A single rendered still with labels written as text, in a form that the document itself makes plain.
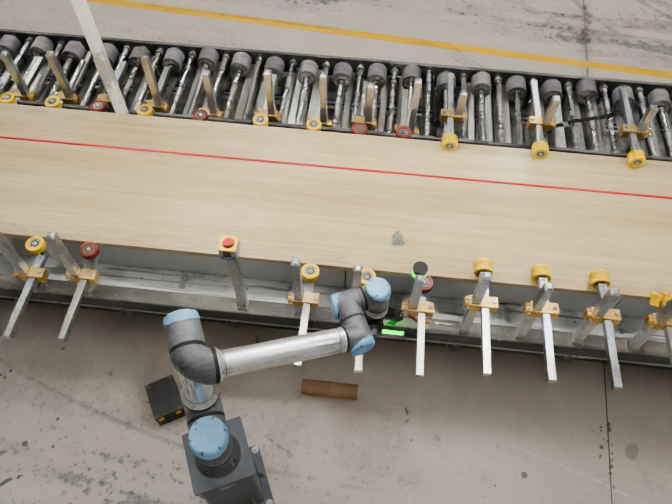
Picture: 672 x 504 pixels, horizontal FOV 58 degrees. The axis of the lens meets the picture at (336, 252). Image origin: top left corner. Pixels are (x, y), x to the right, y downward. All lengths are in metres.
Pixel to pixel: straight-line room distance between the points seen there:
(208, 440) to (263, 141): 1.51
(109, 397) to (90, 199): 1.11
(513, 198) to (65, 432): 2.58
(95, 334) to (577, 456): 2.71
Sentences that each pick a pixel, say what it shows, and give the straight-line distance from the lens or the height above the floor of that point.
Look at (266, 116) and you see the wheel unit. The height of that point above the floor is 0.91.
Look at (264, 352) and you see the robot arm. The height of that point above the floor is 1.38.
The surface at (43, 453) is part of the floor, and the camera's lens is 3.59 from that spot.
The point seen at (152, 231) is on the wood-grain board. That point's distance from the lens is 2.89.
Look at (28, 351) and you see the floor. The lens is 3.85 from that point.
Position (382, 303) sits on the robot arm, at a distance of 2.16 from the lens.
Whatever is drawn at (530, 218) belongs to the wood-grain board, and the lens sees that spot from 2.97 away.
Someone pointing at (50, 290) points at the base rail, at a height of 0.70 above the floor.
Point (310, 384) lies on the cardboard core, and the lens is 3.31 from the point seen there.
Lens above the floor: 3.17
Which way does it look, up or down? 57 degrees down
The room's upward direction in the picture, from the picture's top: 1 degrees clockwise
